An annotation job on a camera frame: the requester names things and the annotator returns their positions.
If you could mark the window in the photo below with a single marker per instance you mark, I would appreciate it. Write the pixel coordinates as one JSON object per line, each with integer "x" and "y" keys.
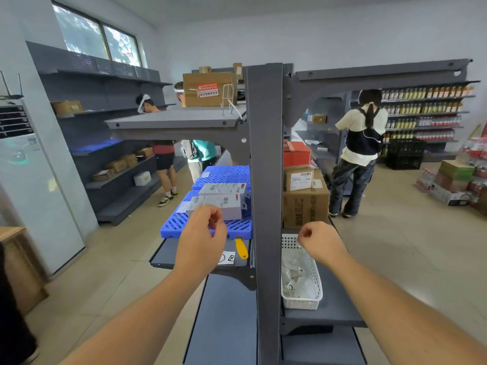
{"x": 91, "y": 36}

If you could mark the green cardboard box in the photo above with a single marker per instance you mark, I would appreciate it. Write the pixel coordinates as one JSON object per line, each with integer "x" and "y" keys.
{"x": 456, "y": 170}

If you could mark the person's left forearm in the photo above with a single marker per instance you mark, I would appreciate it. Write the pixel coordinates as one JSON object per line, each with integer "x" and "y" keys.
{"x": 140, "y": 323}

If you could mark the small labelled cardboard box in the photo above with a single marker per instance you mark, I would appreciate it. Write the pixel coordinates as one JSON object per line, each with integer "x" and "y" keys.
{"x": 298, "y": 179}

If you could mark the white cardboard box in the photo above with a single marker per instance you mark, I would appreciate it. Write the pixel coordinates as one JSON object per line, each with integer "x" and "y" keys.
{"x": 447, "y": 195}

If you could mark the grey bottle shelf rack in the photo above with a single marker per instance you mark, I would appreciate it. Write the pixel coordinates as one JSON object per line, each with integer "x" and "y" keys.
{"x": 437, "y": 155}

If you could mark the person's right forearm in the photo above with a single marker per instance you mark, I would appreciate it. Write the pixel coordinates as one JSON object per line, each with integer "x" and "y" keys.
{"x": 403, "y": 319}

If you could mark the person's right hand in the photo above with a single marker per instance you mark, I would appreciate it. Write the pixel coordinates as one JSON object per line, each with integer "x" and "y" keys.
{"x": 323, "y": 243}

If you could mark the narrow tan cardboard box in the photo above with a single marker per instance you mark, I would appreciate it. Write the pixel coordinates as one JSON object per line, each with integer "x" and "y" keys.
{"x": 237, "y": 71}

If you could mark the large brown cardboard box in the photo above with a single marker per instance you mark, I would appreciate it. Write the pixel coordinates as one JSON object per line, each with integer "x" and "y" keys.
{"x": 306, "y": 209}

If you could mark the person's left thumb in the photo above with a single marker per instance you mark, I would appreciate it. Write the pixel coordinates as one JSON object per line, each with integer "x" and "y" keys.
{"x": 220, "y": 228}

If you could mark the pack of water bottles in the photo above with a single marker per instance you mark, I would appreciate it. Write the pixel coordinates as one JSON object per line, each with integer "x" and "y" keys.
{"x": 426, "y": 180}

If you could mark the grey metal shelf unit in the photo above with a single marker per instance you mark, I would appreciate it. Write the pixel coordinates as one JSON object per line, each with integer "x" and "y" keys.
{"x": 264, "y": 148}

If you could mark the black garment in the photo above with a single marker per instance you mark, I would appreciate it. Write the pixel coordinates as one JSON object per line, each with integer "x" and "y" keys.
{"x": 11, "y": 323}

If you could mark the white sticker with black symbols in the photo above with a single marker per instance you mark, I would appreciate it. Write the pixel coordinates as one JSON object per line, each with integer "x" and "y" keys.
{"x": 227, "y": 258}

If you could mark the small tan cardboard box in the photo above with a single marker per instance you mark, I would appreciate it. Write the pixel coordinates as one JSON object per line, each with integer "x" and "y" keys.
{"x": 205, "y": 69}

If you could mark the grey wall shelf unit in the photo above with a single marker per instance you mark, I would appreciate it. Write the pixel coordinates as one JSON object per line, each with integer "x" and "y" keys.
{"x": 99, "y": 87}

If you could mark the cardboard box with red label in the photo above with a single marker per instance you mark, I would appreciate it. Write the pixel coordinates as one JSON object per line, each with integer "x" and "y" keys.
{"x": 209, "y": 91}

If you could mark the person's right fingers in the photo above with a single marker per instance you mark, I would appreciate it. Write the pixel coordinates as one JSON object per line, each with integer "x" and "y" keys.
{"x": 306, "y": 233}

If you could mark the pile of white packets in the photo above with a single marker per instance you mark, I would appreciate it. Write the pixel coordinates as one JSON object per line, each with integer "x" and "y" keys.
{"x": 295, "y": 277}

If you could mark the wooden table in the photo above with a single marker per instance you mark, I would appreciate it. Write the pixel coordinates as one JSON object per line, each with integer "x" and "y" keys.
{"x": 19, "y": 262}

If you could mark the small white flat box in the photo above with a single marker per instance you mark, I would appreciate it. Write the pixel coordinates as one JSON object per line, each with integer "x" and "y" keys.
{"x": 222, "y": 189}

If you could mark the white plastic box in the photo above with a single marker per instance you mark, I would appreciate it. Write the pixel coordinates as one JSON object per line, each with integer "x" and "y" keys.
{"x": 142, "y": 179}

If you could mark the open flat cardboard box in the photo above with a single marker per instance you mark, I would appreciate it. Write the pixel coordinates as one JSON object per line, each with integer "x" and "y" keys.
{"x": 103, "y": 175}

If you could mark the large white flat box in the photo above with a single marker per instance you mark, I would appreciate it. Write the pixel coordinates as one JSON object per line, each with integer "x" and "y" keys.
{"x": 228, "y": 207}

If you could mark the black plastic crate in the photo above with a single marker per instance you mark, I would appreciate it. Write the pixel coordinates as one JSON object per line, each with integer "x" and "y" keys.
{"x": 405, "y": 155}

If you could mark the black router with antennas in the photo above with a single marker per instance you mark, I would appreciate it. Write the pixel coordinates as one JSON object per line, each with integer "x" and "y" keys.
{"x": 10, "y": 96}

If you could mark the stack of red bottle packs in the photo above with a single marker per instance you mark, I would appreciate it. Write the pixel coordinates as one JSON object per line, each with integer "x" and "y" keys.
{"x": 477, "y": 167}

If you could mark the white standing air conditioner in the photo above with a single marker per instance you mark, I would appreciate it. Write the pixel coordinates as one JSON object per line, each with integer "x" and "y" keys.
{"x": 38, "y": 201}

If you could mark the large blue plastic grid mat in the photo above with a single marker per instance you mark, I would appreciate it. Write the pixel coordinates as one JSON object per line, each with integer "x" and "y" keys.
{"x": 178, "y": 224}

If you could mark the rows of bottles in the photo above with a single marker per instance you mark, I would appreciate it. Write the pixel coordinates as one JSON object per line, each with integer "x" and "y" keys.
{"x": 426, "y": 108}

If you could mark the small blue plastic grid mat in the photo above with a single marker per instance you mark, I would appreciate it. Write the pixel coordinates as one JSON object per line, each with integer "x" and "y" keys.
{"x": 224, "y": 174}

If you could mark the person's left hand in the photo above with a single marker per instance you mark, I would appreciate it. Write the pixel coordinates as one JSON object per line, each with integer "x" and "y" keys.
{"x": 198, "y": 247}

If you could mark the white plastic basket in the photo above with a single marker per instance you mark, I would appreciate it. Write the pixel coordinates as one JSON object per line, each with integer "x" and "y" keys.
{"x": 315, "y": 296}

